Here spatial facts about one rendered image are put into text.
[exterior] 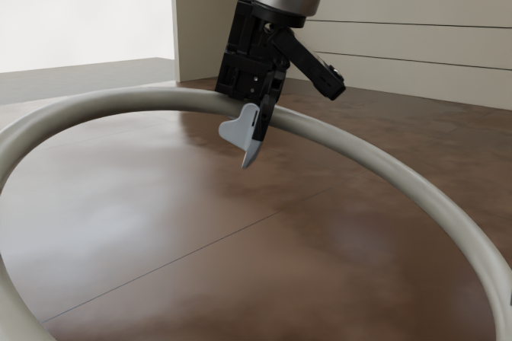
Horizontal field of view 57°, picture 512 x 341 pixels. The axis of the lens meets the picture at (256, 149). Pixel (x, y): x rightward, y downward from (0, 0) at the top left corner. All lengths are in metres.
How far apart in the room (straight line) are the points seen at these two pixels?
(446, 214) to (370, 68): 6.90
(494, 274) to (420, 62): 6.62
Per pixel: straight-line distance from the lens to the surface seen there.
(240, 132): 0.61
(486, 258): 0.51
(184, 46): 8.08
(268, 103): 0.58
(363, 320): 2.21
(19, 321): 0.29
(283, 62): 0.60
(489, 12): 6.69
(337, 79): 0.61
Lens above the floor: 1.33
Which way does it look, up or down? 18 degrees down
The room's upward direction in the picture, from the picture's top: straight up
